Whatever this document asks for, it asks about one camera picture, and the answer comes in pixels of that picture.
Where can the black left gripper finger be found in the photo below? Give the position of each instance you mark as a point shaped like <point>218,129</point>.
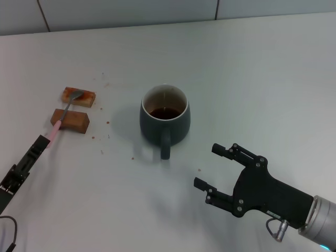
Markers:
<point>31,157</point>

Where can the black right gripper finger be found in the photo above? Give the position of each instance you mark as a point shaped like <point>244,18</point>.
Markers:
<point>241,155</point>
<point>219,198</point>

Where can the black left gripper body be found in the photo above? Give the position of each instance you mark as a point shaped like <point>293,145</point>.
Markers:
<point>4,199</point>

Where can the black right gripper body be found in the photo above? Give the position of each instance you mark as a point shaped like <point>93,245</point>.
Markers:
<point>267,194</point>

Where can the grey ceramic cup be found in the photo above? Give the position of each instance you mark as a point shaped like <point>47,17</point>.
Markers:
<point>152,126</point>

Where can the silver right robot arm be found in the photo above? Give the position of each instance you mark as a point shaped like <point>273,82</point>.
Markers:
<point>321,223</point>

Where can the dark brown wooden arch block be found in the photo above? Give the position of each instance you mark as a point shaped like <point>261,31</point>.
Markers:
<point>74,120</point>

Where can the light stained wooden block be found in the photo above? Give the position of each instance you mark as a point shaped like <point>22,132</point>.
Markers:
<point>88,99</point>

